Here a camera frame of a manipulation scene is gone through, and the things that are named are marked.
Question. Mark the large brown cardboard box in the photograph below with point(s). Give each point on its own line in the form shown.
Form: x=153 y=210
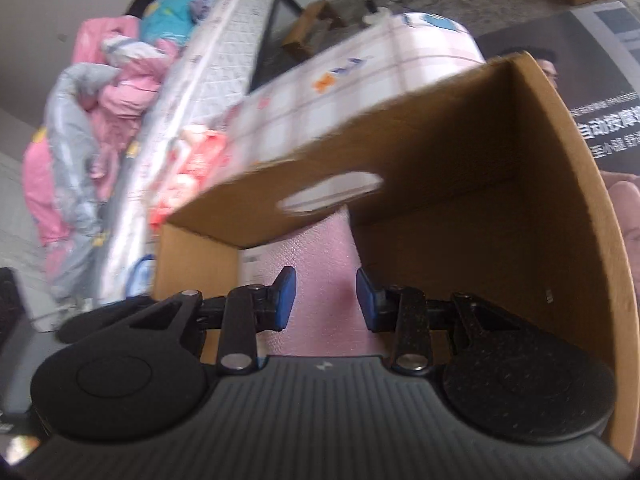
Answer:
x=475 y=185

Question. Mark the teal cloth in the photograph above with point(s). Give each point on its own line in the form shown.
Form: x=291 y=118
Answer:
x=170 y=15

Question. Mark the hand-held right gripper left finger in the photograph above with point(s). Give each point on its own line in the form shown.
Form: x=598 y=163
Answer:
x=286 y=296

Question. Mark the brown wooden nightstand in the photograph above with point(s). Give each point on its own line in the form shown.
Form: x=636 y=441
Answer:
x=306 y=30

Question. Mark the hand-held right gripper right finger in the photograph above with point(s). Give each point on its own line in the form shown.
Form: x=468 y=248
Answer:
x=365 y=301

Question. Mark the plaid flower print bed sheet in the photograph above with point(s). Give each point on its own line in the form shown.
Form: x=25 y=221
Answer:
x=375 y=75

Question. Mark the pink foam sheet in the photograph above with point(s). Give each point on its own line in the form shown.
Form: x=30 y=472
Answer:
x=325 y=260

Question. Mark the pink and grey quilt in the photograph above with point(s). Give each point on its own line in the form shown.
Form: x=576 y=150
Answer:
x=75 y=160

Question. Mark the red wet wipes pack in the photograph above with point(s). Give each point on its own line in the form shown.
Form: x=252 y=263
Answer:
x=190 y=180

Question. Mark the wall poster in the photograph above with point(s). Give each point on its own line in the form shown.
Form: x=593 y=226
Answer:
x=600 y=85

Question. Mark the white quilted mattress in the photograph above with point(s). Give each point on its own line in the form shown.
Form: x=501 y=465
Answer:
x=220 y=60

